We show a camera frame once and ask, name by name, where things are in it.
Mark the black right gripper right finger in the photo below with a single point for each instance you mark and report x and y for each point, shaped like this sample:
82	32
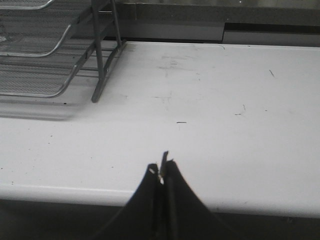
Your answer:
185	216

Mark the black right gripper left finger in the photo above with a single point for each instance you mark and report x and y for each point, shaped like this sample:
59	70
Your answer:
137	220

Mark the silver mesh tray rack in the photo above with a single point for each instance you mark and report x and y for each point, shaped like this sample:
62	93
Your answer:
45	43

